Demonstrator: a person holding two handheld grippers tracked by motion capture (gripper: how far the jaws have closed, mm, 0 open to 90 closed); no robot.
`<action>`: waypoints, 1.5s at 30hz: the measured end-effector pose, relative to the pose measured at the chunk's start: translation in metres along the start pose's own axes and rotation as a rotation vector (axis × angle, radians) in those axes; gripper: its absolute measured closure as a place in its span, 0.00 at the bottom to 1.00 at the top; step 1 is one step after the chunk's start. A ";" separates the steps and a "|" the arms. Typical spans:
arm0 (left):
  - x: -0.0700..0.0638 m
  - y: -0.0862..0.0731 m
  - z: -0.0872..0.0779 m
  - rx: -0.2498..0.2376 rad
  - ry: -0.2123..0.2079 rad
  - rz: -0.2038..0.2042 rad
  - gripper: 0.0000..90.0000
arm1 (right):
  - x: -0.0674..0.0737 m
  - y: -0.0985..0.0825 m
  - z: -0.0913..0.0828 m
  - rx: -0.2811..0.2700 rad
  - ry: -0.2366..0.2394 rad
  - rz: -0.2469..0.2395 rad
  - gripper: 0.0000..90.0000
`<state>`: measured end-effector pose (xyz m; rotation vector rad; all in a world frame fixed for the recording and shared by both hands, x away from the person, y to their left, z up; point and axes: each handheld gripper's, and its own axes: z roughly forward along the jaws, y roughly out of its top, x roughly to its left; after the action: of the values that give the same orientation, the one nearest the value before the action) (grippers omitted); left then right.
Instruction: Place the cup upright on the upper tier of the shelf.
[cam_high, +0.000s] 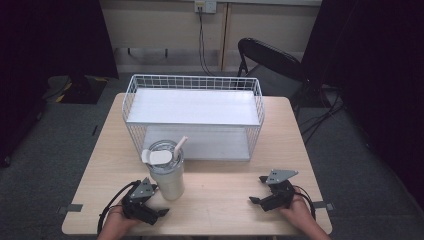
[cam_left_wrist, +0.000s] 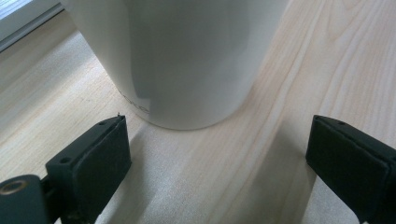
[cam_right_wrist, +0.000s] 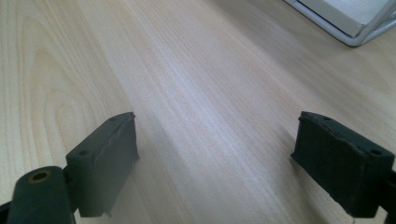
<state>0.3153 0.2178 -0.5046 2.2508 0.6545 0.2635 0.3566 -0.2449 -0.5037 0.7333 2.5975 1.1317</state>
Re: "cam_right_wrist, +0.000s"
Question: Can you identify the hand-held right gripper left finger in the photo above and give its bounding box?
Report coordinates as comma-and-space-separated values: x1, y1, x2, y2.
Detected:
64, 111, 140, 218

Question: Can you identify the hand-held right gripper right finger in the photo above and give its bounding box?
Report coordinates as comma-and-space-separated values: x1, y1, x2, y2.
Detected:
290, 110, 396, 218

